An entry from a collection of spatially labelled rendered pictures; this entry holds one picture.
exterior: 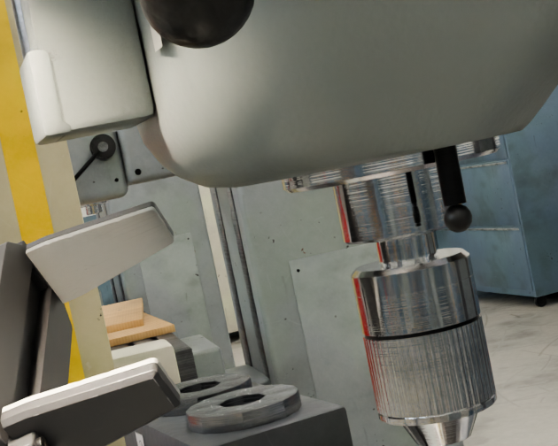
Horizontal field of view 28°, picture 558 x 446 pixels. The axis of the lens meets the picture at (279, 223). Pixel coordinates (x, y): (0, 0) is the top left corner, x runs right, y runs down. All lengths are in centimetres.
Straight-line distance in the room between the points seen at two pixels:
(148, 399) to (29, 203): 173
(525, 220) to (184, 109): 735
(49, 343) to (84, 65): 15
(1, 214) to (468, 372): 175
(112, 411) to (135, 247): 11
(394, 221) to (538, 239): 734
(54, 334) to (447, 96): 21
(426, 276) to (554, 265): 740
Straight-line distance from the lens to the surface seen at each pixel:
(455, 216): 39
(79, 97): 39
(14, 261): 49
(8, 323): 46
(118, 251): 50
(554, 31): 39
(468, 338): 43
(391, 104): 36
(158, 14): 28
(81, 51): 39
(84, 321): 214
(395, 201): 41
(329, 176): 40
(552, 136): 783
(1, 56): 214
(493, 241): 808
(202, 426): 85
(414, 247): 43
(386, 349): 42
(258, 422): 84
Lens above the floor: 132
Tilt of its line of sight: 3 degrees down
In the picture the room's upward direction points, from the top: 11 degrees counter-clockwise
